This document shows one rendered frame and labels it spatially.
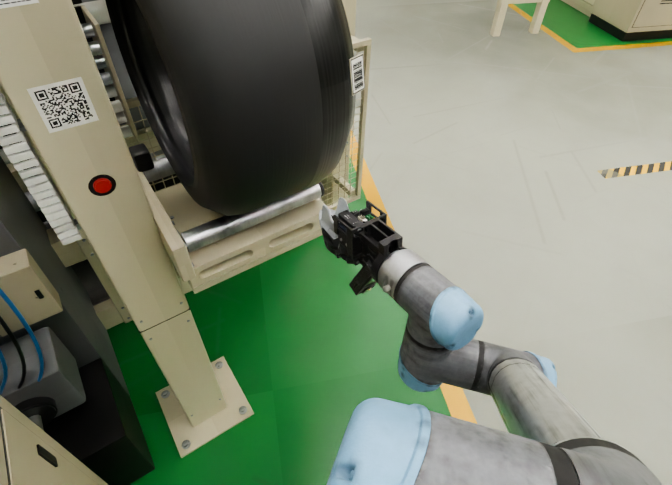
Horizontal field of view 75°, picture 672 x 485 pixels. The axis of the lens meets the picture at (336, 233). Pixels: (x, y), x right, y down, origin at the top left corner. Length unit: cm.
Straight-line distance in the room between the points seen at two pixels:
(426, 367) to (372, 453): 40
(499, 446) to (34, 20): 74
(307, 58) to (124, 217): 48
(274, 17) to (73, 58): 31
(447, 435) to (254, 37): 56
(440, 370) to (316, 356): 115
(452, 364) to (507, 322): 136
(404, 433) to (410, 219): 206
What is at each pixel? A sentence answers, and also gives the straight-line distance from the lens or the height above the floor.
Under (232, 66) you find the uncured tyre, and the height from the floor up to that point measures 130.
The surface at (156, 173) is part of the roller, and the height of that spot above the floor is 91.
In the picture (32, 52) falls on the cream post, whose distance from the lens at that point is 79.
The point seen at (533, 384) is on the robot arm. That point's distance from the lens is 57.
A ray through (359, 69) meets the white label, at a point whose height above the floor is 124.
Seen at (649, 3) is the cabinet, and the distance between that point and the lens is 509.
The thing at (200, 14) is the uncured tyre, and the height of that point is 136.
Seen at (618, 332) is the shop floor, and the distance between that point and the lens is 221.
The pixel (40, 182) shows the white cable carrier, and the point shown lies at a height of 110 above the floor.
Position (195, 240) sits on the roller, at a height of 91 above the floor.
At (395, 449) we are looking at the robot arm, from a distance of 29.
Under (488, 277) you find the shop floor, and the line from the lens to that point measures 215.
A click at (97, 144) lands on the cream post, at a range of 86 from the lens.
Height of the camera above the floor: 157
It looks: 45 degrees down
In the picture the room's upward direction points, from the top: 1 degrees clockwise
